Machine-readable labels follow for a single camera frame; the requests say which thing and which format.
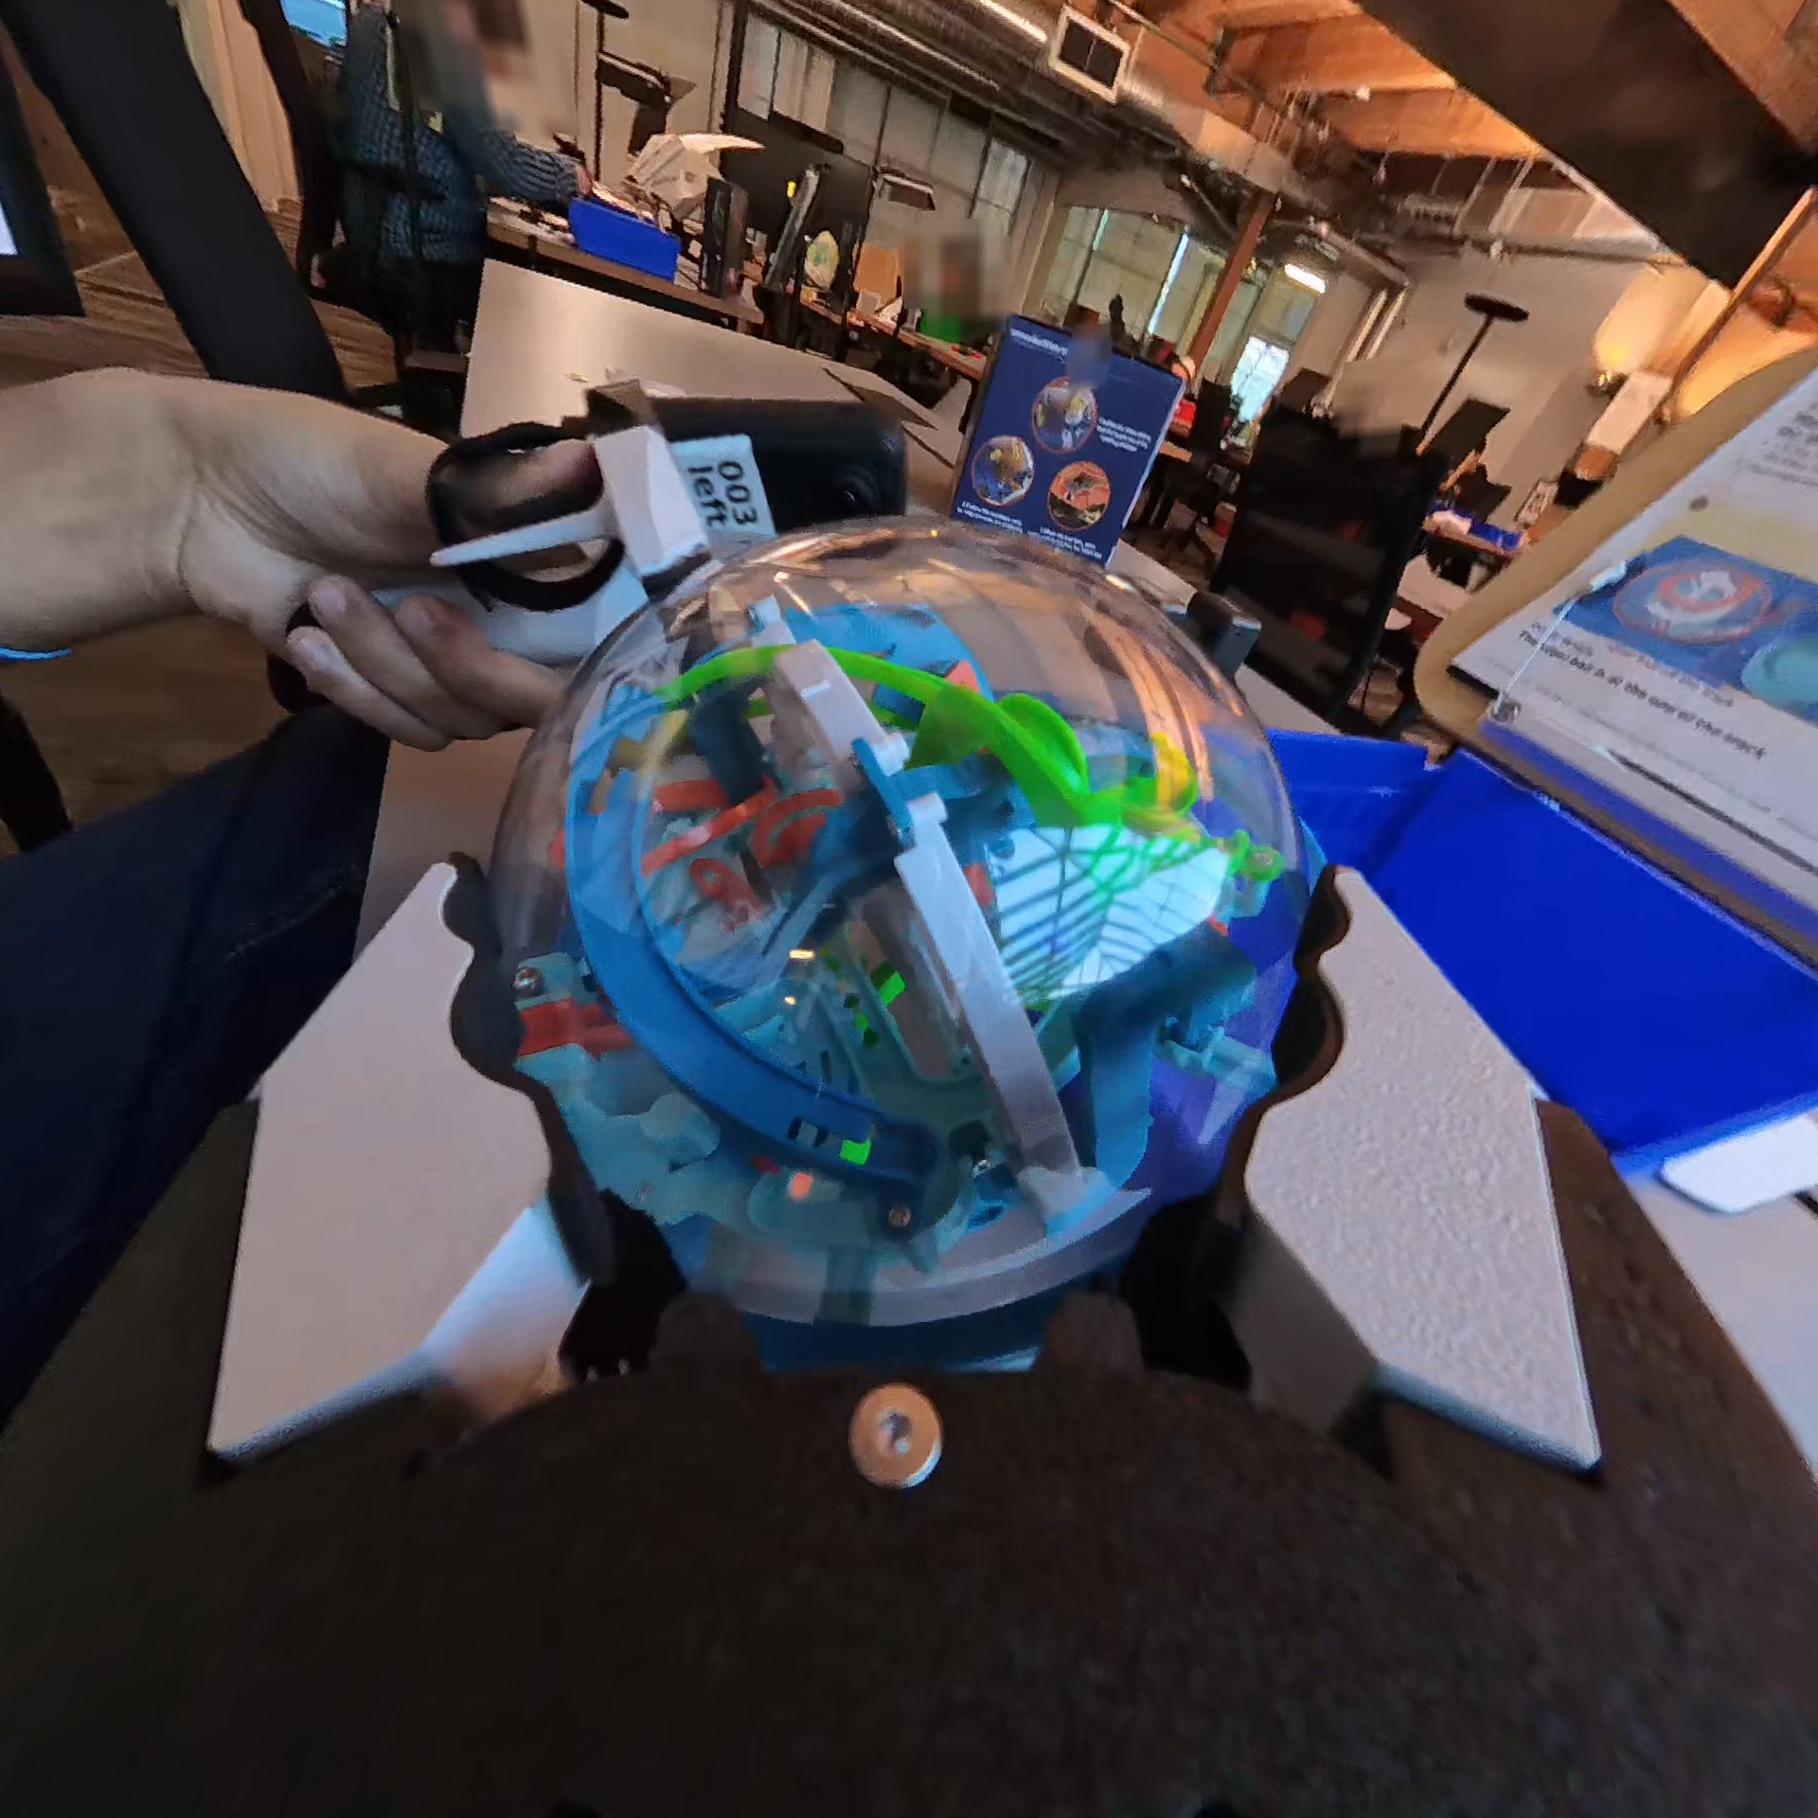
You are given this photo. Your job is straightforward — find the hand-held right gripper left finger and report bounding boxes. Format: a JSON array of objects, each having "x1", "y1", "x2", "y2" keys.
[{"x1": 207, "y1": 860, "x2": 619, "y2": 1466}]

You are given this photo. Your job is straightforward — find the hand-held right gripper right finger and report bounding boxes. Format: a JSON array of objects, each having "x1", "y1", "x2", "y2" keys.
[{"x1": 1137, "y1": 867, "x2": 1604, "y2": 1472}]

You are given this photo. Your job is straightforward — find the clear plastic maze ball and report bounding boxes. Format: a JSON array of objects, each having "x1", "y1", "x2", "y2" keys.
[{"x1": 487, "y1": 516, "x2": 1310, "y2": 1372}]

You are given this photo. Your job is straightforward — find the dark blue maze ball box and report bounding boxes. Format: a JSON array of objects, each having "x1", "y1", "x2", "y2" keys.
[{"x1": 948, "y1": 317, "x2": 1189, "y2": 570}]

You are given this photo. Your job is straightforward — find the person's left hand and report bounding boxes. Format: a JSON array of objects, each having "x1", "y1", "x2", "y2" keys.
[{"x1": 183, "y1": 384, "x2": 600, "y2": 752}]

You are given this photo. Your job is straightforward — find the person's dark trousers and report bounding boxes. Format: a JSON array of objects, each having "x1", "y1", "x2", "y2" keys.
[{"x1": 0, "y1": 711, "x2": 387, "y2": 1423}]

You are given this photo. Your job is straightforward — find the small blue plastic bin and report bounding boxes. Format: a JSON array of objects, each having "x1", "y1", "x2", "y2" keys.
[{"x1": 566, "y1": 197, "x2": 683, "y2": 282}]

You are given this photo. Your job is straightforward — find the large blue plastic bin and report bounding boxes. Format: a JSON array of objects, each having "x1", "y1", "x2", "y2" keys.
[{"x1": 1264, "y1": 732, "x2": 1818, "y2": 1182}]

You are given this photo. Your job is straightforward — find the white paper card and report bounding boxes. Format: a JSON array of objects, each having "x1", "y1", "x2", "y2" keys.
[{"x1": 1657, "y1": 1137, "x2": 1818, "y2": 1218}]

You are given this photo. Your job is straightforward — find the white ceiling air vent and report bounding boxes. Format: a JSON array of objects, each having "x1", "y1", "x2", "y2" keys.
[{"x1": 1047, "y1": 6, "x2": 1138, "y2": 102}]

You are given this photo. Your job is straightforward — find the printed instruction sheet stand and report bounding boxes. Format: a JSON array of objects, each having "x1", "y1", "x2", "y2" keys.
[{"x1": 1419, "y1": 341, "x2": 1818, "y2": 968}]

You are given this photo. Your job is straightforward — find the black metal pole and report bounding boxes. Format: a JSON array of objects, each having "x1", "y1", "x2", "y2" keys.
[{"x1": 44, "y1": 0, "x2": 349, "y2": 402}]

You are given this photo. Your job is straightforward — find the black computer monitor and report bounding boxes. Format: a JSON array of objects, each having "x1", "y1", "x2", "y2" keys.
[{"x1": 0, "y1": 57, "x2": 86, "y2": 321}]

